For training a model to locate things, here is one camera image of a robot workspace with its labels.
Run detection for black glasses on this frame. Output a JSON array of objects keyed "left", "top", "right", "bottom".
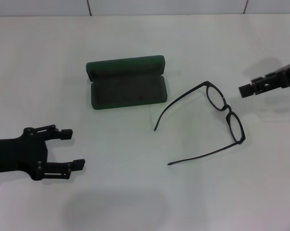
[{"left": 153, "top": 81, "right": 246, "bottom": 166}]

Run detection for green glasses case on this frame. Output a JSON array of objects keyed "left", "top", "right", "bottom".
[{"left": 86, "top": 55, "right": 169, "bottom": 111}]

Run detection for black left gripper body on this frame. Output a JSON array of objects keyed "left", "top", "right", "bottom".
[{"left": 0, "top": 127, "right": 49, "bottom": 181}]

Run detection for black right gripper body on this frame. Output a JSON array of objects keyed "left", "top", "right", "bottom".
[{"left": 275, "top": 62, "right": 290, "bottom": 90}]

